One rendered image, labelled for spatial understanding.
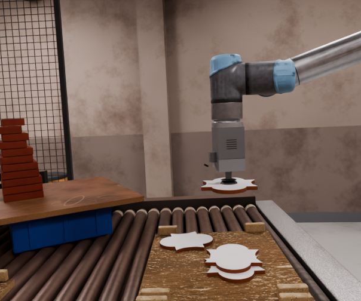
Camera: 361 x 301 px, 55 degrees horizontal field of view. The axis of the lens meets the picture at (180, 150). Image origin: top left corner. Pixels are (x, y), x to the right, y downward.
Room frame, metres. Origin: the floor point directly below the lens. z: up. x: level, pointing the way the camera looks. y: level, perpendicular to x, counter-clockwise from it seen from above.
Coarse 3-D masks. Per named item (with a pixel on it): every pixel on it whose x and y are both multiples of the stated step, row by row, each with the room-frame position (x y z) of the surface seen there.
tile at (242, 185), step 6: (204, 180) 0.88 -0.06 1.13; (210, 180) 0.88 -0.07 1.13; (216, 180) 0.87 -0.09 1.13; (240, 180) 0.86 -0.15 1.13; (246, 180) 0.86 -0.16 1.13; (252, 180) 0.86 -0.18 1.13; (204, 186) 0.81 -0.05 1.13; (210, 186) 0.80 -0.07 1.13; (216, 186) 0.80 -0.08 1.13; (222, 186) 0.80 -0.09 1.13; (228, 186) 0.79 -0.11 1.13; (234, 186) 0.79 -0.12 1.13; (240, 186) 0.79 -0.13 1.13; (246, 186) 0.79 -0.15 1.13; (252, 186) 0.79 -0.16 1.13; (216, 192) 0.78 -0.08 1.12; (222, 192) 0.77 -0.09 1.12; (228, 192) 0.76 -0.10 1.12; (234, 192) 0.76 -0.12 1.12; (240, 192) 0.77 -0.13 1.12
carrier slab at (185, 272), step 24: (216, 240) 0.97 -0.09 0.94; (240, 240) 0.97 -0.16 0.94; (264, 240) 0.96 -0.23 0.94; (168, 264) 0.83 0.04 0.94; (192, 264) 0.82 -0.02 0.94; (264, 264) 0.80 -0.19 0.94; (288, 264) 0.80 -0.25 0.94; (192, 288) 0.70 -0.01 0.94; (216, 288) 0.69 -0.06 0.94; (240, 288) 0.69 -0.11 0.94; (264, 288) 0.69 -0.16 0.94
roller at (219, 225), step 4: (212, 208) 1.37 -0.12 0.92; (216, 208) 1.37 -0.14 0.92; (212, 212) 1.34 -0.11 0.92; (216, 212) 1.32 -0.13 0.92; (220, 212) 1.37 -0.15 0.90; (212, 216) 1.29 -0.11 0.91; (216, 216) 1.26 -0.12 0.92; (220, 216) 1.27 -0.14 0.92; (212, 220) 1.26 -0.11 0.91; (216, 220) 1.22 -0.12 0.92; (220, 220) 1.21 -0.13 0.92; (216, 224) 1.18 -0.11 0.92; (220, 224) 1.17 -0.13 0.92; (224, 224) 1.19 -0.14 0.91; (216, 228) 1.15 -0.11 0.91; (220, 228) 1.13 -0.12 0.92; (224, 228) 1.13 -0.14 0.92
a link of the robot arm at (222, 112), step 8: (216, 104) 0.81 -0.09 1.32; (224, 104) 0.80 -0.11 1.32; (232, 104) 0.80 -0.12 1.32; (240, 104) 0.81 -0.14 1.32; (216, 112) 0.81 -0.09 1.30; (224, 112) 0.80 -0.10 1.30; (232, 112) 0.80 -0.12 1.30; (240, 112) 0.81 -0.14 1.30; (216, 120) 0.82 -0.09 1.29; (224, 120) 0.81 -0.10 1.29; (232, 120) 0.81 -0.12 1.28
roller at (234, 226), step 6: (222, 210) 1.37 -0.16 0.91; (228, 210) 1.34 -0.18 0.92; (222, 216) 1.37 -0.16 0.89; (228, 216) 1.26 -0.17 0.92; (234, 216) 1.27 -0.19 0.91; (228, 222) 1.21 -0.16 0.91; (234, 222) 1.18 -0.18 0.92; (228, 228) 1.18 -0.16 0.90; (234, 228) 1.12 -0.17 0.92; (240, 228) 1.13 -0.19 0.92
